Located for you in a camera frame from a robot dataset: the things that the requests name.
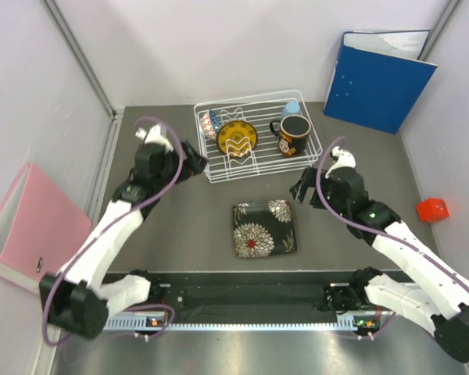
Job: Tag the yellow patterned round plate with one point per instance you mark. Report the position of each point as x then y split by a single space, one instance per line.
237 138

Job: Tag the blue ring binder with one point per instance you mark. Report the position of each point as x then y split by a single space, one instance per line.
378 77

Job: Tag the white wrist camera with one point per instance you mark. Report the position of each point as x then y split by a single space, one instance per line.
156 135
341 158

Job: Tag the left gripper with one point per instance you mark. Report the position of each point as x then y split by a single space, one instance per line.
195 163

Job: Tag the blue triangle pattern bowl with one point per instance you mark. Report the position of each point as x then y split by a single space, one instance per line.
210 125

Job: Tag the black floral square plate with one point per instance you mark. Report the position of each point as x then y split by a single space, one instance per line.
263 229

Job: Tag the light blue cup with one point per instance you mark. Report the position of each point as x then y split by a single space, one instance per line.
290 109

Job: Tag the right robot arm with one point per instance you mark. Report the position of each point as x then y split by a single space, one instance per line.
439 304

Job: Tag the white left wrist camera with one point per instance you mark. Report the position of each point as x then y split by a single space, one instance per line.
156 135

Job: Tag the white wire dish rack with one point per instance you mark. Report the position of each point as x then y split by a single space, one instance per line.
265 158

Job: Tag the red cube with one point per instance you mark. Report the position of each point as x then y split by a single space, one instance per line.
432 210

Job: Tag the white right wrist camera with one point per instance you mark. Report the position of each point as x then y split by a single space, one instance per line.
341 158

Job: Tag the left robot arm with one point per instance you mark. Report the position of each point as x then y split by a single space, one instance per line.
75 298

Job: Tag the black decorated mug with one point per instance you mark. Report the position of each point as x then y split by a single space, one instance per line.
292 133

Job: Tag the pink ring binder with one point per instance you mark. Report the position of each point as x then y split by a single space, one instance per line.
41 228

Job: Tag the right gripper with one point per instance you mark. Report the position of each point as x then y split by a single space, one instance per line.
298 190

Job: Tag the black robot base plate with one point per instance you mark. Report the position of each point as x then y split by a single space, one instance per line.
327 298

